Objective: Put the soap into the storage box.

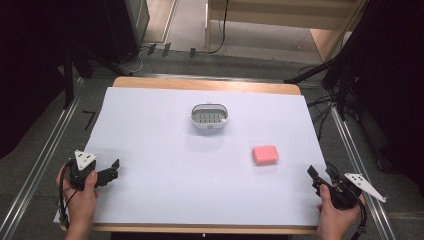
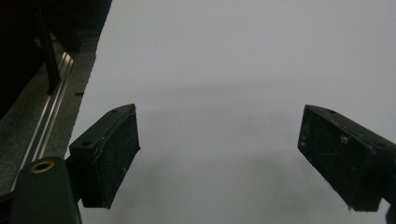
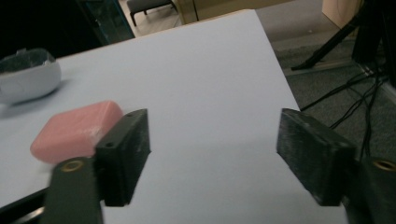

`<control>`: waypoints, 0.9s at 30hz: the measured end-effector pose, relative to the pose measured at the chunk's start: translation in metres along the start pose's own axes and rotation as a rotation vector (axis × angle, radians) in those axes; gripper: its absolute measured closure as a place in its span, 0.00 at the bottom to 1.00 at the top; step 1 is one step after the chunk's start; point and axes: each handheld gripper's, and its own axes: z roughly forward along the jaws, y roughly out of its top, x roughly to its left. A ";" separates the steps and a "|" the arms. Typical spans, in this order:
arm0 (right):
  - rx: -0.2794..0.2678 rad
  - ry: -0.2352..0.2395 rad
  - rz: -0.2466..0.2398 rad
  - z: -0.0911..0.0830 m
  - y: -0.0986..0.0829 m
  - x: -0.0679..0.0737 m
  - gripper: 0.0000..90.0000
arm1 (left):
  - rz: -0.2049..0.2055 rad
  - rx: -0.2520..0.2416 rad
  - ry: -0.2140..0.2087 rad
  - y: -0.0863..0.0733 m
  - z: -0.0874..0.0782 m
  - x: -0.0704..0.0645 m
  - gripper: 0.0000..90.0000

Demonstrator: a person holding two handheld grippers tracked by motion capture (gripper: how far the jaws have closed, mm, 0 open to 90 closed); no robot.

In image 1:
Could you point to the white table mat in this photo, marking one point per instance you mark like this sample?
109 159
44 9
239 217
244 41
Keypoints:
173 173

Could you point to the aluminium floor rail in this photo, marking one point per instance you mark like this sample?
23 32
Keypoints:
40 160
360 170

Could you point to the pink soap bar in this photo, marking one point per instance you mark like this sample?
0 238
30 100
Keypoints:
265 155

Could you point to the black cabinet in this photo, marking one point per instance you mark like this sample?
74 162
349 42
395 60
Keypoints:
123 26

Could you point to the wooden table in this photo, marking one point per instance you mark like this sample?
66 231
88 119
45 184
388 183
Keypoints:
206 84

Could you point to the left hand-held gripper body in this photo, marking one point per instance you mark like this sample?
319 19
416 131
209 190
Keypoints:
79 175

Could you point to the dark curtain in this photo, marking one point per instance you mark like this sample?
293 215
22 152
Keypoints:
396 83
30 66

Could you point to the light wooden shelf unit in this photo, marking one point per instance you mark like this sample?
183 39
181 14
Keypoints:
273 6

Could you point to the white soap dish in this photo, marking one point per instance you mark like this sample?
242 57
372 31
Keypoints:
209 116

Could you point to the person's right hand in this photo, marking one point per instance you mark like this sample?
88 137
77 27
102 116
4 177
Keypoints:
336 220

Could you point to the person's left hand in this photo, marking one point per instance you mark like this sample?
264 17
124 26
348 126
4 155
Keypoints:
81 203

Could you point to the black tripod stand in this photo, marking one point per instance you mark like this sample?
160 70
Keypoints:
333 63

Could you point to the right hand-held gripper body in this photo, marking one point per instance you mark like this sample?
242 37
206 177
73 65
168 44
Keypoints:
343 195

